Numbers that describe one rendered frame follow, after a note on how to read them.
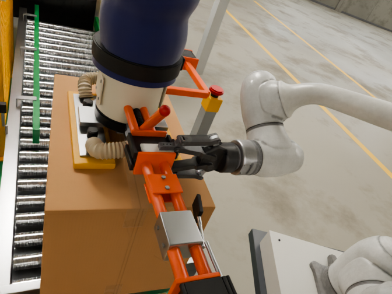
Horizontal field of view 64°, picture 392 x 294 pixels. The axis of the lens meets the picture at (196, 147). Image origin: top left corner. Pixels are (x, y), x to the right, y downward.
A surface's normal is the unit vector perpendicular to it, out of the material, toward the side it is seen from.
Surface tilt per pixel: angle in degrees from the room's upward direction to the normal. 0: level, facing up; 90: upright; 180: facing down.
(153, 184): 2
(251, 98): 64
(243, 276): 0
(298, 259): 3
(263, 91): 51
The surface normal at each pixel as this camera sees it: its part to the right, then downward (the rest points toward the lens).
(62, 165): 0.30, -0.77
